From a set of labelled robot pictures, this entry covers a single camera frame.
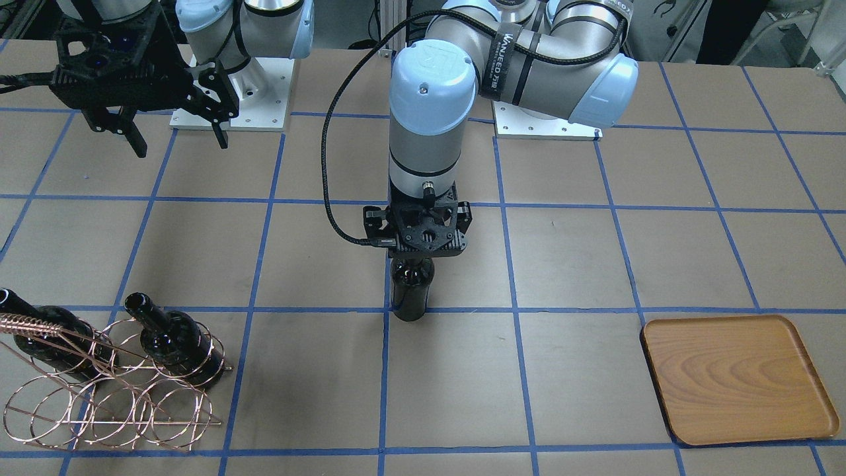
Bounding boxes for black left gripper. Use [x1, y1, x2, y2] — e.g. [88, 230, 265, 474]
[363, 184, 473, 258]

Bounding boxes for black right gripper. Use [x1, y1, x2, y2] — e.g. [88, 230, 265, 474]
[50, 3, 239, 159]

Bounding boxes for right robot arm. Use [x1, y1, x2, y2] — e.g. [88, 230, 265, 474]
[46, 1, 314, 157]

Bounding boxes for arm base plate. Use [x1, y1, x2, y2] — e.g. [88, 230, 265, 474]
[170, 54, 293, 132]
[492, 102, 603, 141]

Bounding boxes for dark wine bottle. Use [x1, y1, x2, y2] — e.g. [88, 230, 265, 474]
[2, 288, 120, 385]
[124, 292, 224, 388]
[391, 257, 435, 322]

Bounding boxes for aluminium frame post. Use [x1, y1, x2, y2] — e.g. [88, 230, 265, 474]
[377, 0, 409, 55]

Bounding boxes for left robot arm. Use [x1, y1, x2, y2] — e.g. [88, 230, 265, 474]
[364, 1, 638, 257]

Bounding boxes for wooden serving tray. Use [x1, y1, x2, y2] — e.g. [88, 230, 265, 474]
[641, 315, 841, 446]

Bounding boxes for copper wire bottle basket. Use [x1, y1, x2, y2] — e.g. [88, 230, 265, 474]
[2, 319, 223, 453]

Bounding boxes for braided black cable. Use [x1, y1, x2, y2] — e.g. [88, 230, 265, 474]
[321, 10, 625, 247]

